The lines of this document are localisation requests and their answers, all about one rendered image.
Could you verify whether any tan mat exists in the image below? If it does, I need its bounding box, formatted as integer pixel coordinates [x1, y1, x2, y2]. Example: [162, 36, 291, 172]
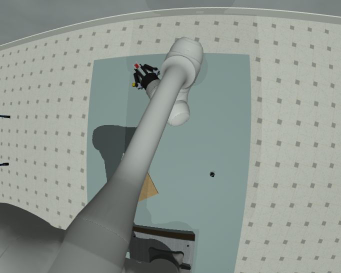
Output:
[138, 173, 158, 202]

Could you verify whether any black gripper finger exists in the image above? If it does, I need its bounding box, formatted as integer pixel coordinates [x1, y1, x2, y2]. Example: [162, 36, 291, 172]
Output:
[132, 64, 145, 90]
[136, 61, 160, 76]

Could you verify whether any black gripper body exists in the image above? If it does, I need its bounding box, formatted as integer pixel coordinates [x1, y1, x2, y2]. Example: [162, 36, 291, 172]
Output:
[140, 73, 159, 90]

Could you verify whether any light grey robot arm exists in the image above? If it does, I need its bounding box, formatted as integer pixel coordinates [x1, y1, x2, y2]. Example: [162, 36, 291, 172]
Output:
[0, 37, 204, 273]

